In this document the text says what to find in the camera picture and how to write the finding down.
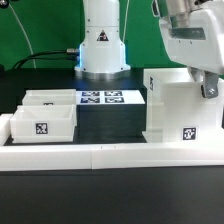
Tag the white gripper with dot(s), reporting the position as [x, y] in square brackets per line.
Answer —
[193, 35]

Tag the white drawer cabinet frame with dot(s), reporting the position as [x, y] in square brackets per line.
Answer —
[177, 111]

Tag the white front fence bar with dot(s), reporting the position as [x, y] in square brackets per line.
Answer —
[110, 156]

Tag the white fiducial marker sheet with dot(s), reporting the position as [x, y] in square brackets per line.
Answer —
[109, 97]

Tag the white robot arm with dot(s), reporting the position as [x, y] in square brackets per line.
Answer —
[102, 54]

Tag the white left fence block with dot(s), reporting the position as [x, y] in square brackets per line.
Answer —
[5, 130]

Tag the white front drawer box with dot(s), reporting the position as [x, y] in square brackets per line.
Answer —
[41, 124]

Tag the white drawer box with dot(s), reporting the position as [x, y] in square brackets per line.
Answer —
[41, 124]
[50, 97]

